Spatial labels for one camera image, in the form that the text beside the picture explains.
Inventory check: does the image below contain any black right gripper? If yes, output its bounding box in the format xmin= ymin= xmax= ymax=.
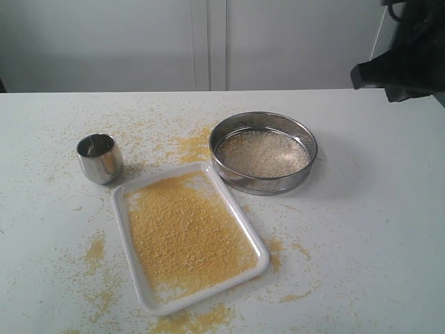
xmin=350 ymin=20 xmax=444 ymax=102

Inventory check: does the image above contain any round steel mesh sieve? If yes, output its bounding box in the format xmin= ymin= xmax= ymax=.
xmin=209 ymin=111 xmax=318 ymax=196

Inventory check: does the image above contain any yellow and white grain mix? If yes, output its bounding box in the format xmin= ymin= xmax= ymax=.
xmin=217 ymin=131 xmax=310 ymax=177

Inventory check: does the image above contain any stainless steel cup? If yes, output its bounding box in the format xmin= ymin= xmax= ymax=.
xmin=76 ymin=133 xmax=123 ymax=184

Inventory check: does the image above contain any white square plastic tray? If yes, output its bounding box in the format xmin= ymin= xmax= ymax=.
xmin=111 ymin=162 xmax=269 ymax=317

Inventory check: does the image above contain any yellow sieved millet in tray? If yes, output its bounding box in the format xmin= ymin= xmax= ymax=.
xmin=125 ymin=171 xmax=257 ymax=299

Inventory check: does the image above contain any white cabinet behind table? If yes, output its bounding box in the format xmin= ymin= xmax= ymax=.
xmin=1 ymin=1 xmax=396 ymax=93

